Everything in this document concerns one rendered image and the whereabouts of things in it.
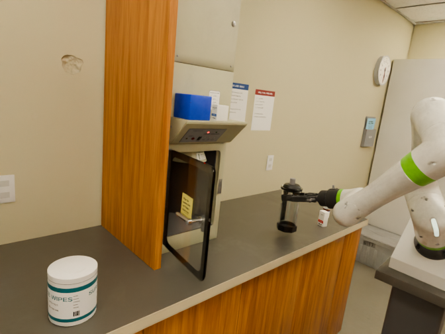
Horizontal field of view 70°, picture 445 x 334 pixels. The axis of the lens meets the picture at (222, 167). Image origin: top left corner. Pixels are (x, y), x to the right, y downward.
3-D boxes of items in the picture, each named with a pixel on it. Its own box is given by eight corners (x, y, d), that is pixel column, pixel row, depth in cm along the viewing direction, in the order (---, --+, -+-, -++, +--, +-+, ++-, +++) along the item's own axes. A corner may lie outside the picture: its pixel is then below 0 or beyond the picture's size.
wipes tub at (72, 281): (42, 308, 95) (41, 262, 91) (87, 293, 103) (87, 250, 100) (55, 334, 85) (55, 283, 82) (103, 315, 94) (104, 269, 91)
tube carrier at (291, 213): (271, 225, 165) (276, 185, 161) (284, 221, 172) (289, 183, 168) (289, 232, 157) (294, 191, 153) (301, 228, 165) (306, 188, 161)
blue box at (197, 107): (173, 116, 121) (174, 92, 119) (194, 117, 128) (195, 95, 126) (189, 120, 114) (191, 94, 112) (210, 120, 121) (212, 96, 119)
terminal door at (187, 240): (165, 244, 131) (171, 148, 122) (204, 283, 107) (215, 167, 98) (163, 244, 130) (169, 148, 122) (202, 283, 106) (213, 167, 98)
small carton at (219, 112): (210, 118, 131) (212, 104, 130) (222, 119, 134) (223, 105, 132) (216, 120, 127) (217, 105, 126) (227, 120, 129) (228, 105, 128)
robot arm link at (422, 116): (431, 183, 142) (450, 85, 105) (443, 215, 132) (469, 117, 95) (398, 186, 146) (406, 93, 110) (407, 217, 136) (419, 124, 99)
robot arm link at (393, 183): (430, 178, 108) (406, 153, 111) (420, 191, 100) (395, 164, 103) (352, 223, 134) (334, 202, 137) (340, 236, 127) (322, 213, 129)
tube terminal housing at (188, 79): (130, 232, 150) (138, 61, 133) (186, 220, 172) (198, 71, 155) (159, 254, 132) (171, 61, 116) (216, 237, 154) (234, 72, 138)
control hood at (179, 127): (166, 142, 122) (167, 116, 120) (227, 141, 144) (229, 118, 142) (183, 148, 114) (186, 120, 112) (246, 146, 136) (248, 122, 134)
